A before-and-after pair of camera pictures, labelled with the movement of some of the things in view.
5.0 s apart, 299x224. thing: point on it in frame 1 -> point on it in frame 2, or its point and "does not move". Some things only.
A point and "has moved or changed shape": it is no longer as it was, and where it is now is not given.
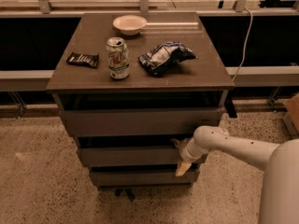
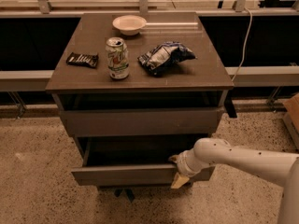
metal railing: (255, 27) does not move
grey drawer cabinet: (127, 84) does not move
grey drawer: (136, 156) has moved or changed shape
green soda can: (118, 56) does not move
